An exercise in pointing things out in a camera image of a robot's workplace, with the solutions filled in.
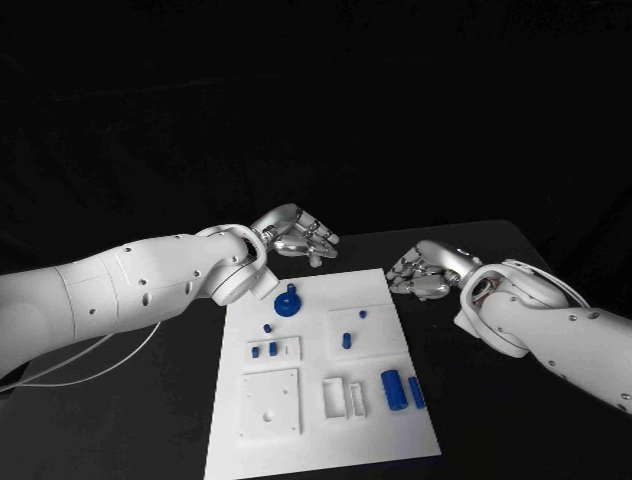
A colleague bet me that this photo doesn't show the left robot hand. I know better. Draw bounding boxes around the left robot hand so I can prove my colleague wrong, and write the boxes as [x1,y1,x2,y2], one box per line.
[248,203,342,269]

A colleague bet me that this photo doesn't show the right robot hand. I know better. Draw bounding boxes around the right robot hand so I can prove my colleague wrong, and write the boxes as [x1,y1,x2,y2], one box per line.
[383,239,483,302]

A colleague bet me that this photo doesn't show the white task board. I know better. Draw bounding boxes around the white task board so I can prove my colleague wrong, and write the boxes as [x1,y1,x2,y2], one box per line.
[202,267,443,480]

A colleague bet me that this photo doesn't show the blue gear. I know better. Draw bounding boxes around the blue gear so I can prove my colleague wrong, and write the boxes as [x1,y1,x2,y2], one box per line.
[272,283,303,318]

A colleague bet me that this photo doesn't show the thick blue cylinder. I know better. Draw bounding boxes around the thick blue cylinder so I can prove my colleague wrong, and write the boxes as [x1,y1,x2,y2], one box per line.
[379,369,409,412]

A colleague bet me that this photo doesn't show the thin blue cylinder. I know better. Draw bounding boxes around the thin blue cylinder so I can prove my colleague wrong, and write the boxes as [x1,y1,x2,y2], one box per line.
[406,376,427,411]

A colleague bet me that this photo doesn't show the white cable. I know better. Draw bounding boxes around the white cable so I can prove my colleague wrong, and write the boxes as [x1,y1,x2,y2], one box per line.
[1,321,163,389]
[528,266,592,309]
[0,331,117,399]

